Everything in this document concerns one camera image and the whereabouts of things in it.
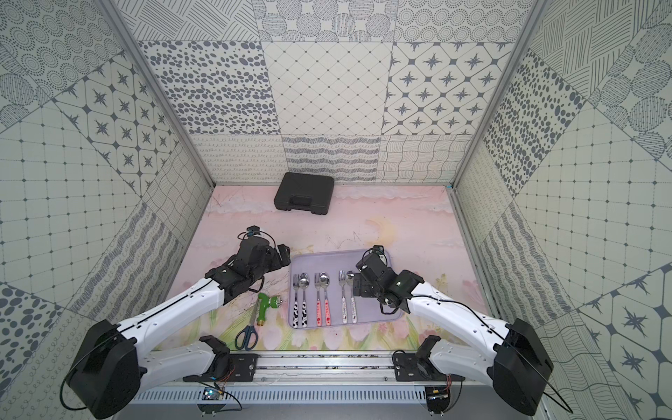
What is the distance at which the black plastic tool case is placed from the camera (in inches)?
43.4

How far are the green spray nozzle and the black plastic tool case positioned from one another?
393 millimetres

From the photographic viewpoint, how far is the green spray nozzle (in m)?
0.83
